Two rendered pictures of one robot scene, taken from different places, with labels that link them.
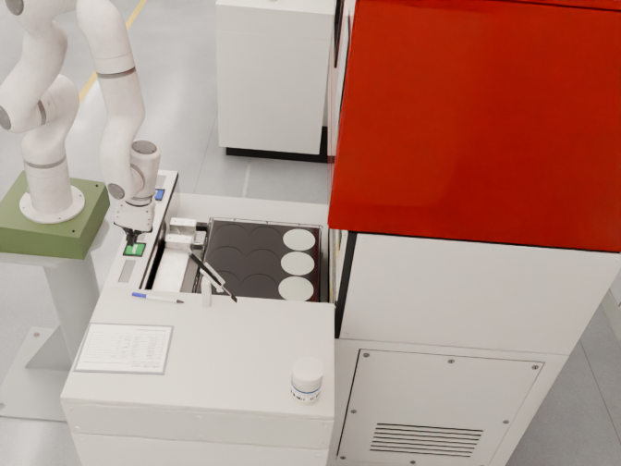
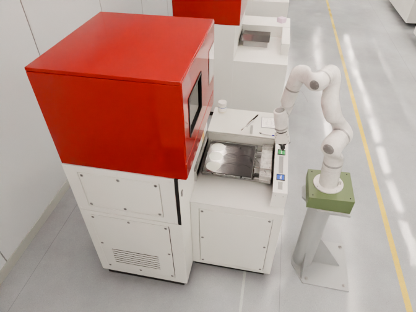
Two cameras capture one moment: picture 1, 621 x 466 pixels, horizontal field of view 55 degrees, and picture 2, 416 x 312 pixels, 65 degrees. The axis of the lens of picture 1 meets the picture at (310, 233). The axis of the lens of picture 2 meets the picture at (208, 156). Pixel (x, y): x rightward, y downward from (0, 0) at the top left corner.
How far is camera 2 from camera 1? 3.15 m
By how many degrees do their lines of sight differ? 97
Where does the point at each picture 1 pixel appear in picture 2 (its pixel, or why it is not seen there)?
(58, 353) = (322, 254)
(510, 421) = not seen: hidden behind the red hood
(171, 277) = (265, 156)
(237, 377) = (240, 115)
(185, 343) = (256, 123)
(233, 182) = not seen: outside the picture
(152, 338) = (267, 124)
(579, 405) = (77, 224)
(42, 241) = not seen: hidden behind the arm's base
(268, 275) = (228, 151)
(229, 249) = (243, 163)
